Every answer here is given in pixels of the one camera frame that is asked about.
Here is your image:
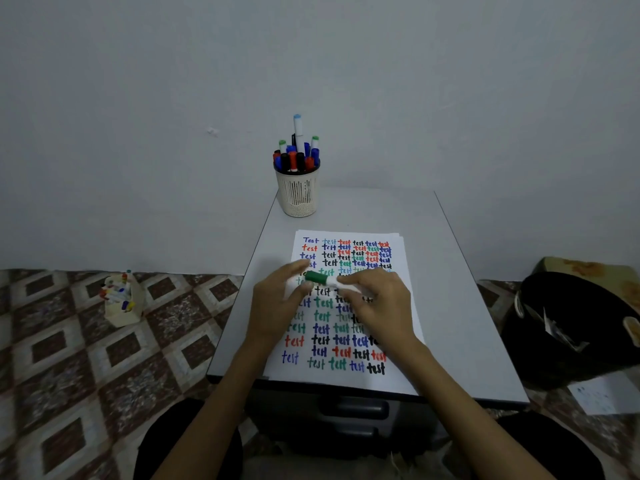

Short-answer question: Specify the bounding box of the person's right hand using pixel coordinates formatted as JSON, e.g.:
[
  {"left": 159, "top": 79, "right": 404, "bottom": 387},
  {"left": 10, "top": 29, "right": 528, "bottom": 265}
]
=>
[{"left": 335, "top": 267, "right": 426, "bottom": 358}]

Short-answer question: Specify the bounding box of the person's left hand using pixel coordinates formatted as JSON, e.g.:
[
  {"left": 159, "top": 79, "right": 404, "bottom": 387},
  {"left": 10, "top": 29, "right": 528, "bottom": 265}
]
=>
[{"left": 245, "top": 259, "right": 315, "bottom": 348}]

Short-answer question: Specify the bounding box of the green capped white marker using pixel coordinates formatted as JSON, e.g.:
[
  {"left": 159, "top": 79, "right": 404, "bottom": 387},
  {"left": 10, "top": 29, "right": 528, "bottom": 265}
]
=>
[{"left": 304, "top": 270, "right": 363, "bottom": 294}]

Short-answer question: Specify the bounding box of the white paper with colored writing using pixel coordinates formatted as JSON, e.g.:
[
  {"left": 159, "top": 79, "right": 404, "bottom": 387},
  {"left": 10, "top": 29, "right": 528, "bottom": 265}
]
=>
[{"left": 262, "top": 229, "right": 426, "bottom": 397}]

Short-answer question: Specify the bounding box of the person's right forearm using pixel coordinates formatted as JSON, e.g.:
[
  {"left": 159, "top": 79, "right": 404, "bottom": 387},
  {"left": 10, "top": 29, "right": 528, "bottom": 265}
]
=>
[{"left": 399, "top": 344, "right": 556, "bottom": 480}]

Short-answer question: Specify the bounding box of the person's left forearm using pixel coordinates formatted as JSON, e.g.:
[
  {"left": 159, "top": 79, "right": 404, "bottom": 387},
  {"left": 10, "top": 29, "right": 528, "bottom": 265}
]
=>
[{"left": 152, "top": 339, "right": 273, "bottom": 480}]

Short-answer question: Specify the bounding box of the person's left leg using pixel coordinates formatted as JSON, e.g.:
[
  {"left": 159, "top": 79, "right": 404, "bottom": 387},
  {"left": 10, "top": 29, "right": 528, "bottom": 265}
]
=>
[{"left": 133, "top": 398, "right": 245, "bottom": 480}]

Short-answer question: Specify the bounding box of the person's leg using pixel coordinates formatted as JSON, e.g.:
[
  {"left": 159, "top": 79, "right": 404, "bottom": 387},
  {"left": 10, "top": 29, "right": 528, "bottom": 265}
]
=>
[
  {"left": 495, "top": 410, "right": 606, "bottom": 480},
  {"left": 133, "top": 398, "right": 245, "bottom": 480}
]

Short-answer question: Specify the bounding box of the person's right leg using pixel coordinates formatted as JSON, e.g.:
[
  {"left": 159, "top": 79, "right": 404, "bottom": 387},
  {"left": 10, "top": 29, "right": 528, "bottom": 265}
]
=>
[{"left": 495, "top": 410, "right": 606, "bottom": 480}]

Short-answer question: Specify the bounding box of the grey drawer cabinet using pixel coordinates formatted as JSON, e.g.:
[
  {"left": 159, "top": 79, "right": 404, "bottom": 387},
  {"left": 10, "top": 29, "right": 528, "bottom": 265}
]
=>
[{"left": 206, "top": 187, "right": 531, "bottom": 455}]

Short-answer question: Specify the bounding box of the beige mesh cup black rim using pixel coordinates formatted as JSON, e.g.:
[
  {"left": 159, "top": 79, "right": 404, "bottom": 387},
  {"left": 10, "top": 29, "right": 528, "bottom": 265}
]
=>
[{"left": 273, "top": 159, "right": 321, "bottom": 219}]

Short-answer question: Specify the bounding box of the small cream box of pens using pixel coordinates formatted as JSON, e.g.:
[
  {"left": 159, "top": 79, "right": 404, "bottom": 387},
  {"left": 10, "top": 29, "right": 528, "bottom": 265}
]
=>
[{"left": 99, "top": 269, "right": 146, "bottom": 328}]

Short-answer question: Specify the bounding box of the beige fuzzy cloth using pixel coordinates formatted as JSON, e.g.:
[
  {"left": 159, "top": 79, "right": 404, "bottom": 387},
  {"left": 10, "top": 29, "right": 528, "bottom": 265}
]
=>
[{"left": 239, "top": 452, "right": 461, "bottom": 480}]

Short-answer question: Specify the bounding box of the black plastic bucket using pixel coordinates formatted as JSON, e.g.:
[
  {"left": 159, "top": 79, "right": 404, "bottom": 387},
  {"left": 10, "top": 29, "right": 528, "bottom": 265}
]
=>
[{"left": 501, "top": 272, "right": 640, "bottom": 391}]

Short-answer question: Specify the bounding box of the yellow floral cushion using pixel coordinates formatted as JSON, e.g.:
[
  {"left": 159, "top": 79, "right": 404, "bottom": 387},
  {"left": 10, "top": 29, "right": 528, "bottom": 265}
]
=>
[{"left": 535, "top": 256, "right": 640, "bottom": 311}]

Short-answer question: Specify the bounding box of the white sheet with faint marks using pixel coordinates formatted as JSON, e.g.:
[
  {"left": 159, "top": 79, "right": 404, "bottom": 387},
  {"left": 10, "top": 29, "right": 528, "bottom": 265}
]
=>
[{"left": 567, "top": 370, "right": 640, "bottom": 417}]

